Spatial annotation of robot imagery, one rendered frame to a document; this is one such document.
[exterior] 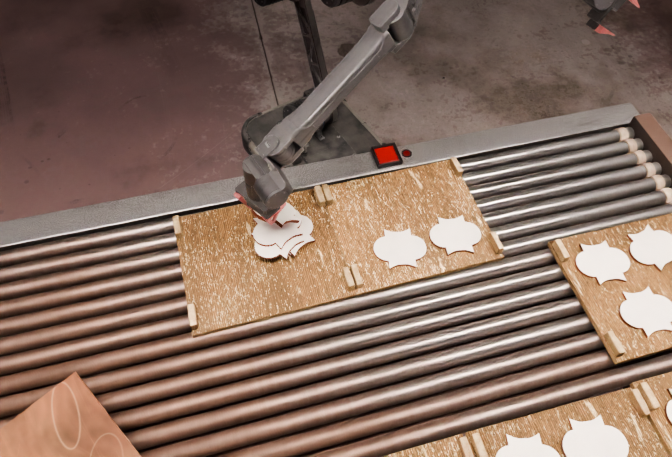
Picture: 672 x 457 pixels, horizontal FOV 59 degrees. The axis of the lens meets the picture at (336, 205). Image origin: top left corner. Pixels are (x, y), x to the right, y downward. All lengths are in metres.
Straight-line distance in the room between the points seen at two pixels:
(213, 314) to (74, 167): 1.79
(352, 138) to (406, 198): 1.11
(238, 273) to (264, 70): 2.05
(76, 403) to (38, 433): 0.08
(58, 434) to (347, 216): 0.85
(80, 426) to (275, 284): 0.53
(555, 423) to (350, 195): 0.76
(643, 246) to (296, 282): 0.93
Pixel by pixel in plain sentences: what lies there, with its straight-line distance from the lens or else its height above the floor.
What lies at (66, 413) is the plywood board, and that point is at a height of 1.04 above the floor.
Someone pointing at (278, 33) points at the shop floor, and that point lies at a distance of 3.68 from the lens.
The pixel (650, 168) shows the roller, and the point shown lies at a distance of 2.02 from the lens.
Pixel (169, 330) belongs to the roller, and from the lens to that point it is 1.52.
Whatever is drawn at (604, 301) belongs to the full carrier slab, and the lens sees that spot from 1.66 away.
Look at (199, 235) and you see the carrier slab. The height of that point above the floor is 0.94.
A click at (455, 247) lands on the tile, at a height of 0.95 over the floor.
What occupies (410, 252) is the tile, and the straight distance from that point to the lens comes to 1.57.
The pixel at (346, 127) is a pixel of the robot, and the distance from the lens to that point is 2.79.
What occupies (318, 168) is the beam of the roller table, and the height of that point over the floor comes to 0.92.
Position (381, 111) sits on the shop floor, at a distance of 3.22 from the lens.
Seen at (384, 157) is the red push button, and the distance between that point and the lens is 1.77.
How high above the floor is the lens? 2.27
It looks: 54 degrees down
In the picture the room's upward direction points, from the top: 3 degrees clockwise
